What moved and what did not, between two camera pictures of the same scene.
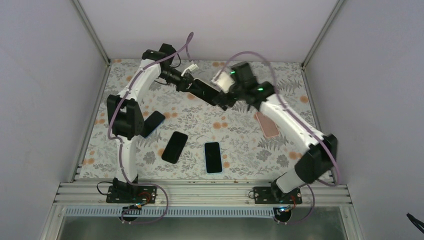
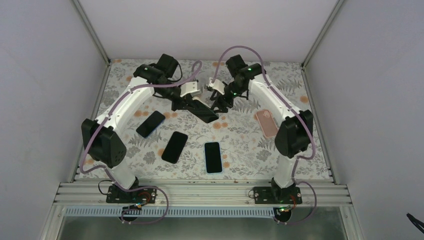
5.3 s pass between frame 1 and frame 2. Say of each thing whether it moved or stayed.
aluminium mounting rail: stayed
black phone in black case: stayed
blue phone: stayed
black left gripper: moved
